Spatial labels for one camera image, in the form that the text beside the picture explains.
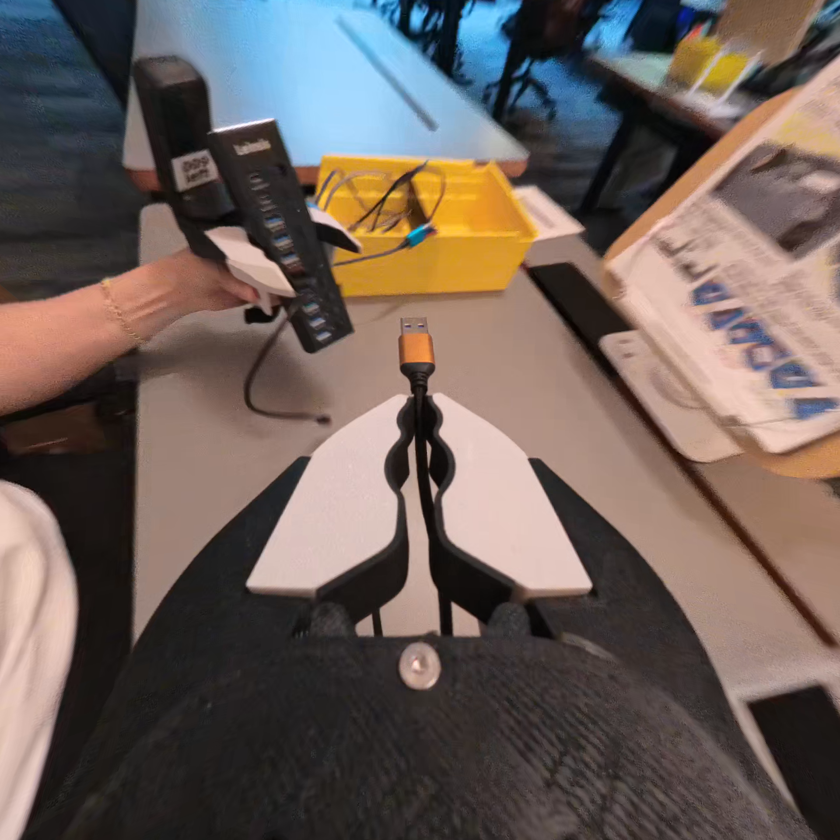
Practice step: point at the yellow plastic bin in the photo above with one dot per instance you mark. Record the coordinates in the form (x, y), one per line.
(695, 62)
(459, 262)

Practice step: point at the white laminated checklist sheet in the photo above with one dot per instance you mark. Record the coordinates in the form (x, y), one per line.
(548, 213)

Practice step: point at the rows of office desks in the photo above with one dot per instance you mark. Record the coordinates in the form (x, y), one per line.
(525, 39)

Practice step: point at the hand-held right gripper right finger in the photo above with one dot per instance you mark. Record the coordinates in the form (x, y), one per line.
(505, 518)

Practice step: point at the white rounded base plate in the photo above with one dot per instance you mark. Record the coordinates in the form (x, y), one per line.
(643, 394)

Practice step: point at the grey desk with wood edge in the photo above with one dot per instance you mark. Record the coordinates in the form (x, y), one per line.
(295, 79)
(643, 72)

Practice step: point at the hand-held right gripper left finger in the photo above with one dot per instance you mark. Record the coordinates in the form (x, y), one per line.
(341, 518)

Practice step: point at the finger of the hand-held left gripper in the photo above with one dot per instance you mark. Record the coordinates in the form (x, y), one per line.
(253, 262)
(334, 229)

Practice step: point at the plain wooden board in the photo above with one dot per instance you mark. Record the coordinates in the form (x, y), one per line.
(768, 26)

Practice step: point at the person's left hand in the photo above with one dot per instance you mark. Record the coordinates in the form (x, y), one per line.
(190, 282)

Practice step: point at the black usb hub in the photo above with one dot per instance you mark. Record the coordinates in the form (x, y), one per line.
(262, 190)

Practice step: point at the person's left forearm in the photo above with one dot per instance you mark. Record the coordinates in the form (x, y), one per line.
(52, 341)

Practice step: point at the wooden display board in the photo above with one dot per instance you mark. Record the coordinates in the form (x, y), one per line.
(682, 177)

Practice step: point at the black desk pad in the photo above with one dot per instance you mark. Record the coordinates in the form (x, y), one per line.
(577, 302)

